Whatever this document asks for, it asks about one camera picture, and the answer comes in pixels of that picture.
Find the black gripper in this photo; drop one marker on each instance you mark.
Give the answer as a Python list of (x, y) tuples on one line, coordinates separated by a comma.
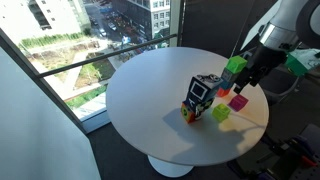
[(259, 65)]

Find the yellow-green block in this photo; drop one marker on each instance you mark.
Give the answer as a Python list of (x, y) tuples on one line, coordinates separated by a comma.
[(221, 112)]

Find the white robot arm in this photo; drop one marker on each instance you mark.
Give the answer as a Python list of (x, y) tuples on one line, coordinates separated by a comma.
[(295, 22)]

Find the teal blue block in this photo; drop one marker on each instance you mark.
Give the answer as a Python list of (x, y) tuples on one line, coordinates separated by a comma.
[(226, 85)]

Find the grey block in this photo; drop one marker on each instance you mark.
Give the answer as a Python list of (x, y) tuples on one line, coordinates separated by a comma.
[(229, 76)]

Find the pink magenta block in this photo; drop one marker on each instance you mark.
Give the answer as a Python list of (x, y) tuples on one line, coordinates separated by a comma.
[(238, 102)]

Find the green top block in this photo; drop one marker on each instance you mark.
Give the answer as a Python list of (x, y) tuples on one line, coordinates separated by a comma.
[(236, 64)]

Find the orange red block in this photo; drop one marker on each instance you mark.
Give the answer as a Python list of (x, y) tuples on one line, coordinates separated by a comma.
[(222, 92)]

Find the black white patterned cube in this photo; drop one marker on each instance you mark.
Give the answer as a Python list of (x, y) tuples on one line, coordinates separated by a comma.
[(202, 88)]

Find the grey office chair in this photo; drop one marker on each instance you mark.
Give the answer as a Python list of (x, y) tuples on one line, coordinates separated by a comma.
[(280, 83)]

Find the colourful patterned lower cube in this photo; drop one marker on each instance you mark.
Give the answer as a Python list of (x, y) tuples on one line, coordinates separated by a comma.
[(192, 114)]

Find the white round table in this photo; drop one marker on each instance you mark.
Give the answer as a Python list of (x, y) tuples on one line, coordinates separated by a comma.
[(143, 101)]

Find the black equipment with clamps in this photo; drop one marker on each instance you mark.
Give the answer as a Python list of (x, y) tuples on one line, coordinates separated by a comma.
[(298, 158)]

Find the dark window handrail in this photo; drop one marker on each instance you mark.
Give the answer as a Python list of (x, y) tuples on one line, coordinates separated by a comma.
[(102, 57)]

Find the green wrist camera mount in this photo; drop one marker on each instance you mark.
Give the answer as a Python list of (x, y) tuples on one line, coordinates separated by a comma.
[(301, 61)]

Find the white table pedestal base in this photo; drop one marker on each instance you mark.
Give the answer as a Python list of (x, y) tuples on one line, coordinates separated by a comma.
[(169, 169)]

